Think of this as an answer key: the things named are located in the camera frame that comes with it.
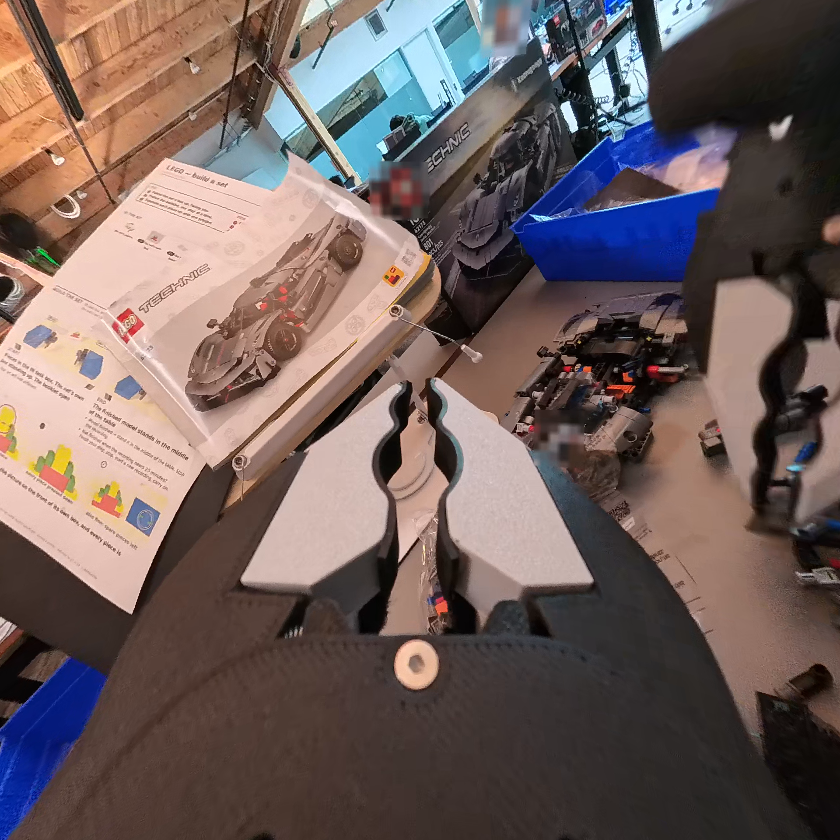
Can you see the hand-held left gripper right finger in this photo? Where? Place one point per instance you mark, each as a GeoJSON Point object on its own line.
{"type": "Point", "coordinates": [512, 518]}

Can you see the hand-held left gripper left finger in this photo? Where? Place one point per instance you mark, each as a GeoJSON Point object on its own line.
{"type": "Point", "coordinates": [321, 518]}

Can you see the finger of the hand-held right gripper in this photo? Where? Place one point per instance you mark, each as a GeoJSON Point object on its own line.
{"type": "Point", "coordinates": [832, 367]}
{"type": "Point", "coordinates": [741, 367]}

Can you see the plastic bag of lego parts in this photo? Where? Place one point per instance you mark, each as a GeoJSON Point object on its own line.
{"type": "Point", "coordinates": [604, 479]}

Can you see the lego car chassis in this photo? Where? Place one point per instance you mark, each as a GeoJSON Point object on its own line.
{"type": "Point", "coordinates": [604, 367]}

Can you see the small black lego piece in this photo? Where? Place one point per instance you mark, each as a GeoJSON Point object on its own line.
{"type": "Point", "coordinates": [712, 438]}
{"type": "Point", "coordinates": [808, 681]}

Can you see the dark lego set box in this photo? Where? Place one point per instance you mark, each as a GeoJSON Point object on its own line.
{"type": "Point", "coordinates": [499, 197]}

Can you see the brown cardboard piece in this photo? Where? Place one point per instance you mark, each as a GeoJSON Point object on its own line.
{"type": "Point", "coordinates": [630, 190]}

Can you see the blue plastic bin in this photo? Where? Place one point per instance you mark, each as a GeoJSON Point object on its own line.
{"type": "Point", "coordinates": [39, 735]}
{"type": "Point", "coordinates": [623, 243]}

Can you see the white book stand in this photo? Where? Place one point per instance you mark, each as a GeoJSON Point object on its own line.
{"type": "Point", "coordinates": [367, 367]}

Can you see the black metal pole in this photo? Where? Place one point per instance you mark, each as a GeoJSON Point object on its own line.
{"type": "Point", "coordinates": [646, 39]}

